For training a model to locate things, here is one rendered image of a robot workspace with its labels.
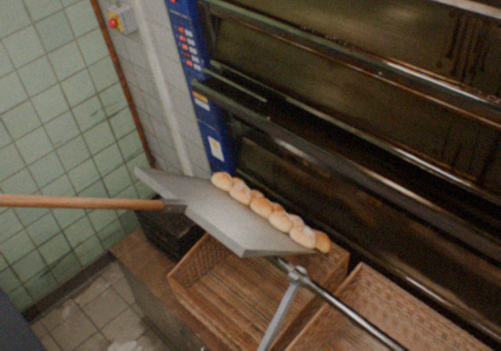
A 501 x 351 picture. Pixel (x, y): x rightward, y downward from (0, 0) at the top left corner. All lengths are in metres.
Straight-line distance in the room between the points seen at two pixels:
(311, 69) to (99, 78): 1.44
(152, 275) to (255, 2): 1.33
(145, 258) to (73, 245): 0.75
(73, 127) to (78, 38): 0.44
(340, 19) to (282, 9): 0.21
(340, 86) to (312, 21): 0.21
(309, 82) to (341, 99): 0.13
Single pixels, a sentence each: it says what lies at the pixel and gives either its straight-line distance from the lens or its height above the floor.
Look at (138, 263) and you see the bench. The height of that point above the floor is 0.58.
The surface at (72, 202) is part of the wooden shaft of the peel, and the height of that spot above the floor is 1.56.
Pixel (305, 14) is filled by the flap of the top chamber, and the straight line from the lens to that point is 1.65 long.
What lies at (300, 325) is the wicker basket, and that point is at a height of 0.72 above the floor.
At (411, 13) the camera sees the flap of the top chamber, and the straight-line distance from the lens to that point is 1.44.
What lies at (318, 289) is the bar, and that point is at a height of 1.17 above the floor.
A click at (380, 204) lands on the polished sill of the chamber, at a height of 1.17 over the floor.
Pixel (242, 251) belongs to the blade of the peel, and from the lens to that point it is 1.63.
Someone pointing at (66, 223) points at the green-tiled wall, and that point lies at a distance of 3.24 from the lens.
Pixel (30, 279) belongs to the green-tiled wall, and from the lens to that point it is 3.34.
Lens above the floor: 2.52
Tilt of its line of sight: 41 degrees down
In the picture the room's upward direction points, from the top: 12 degrees counter-clockwise
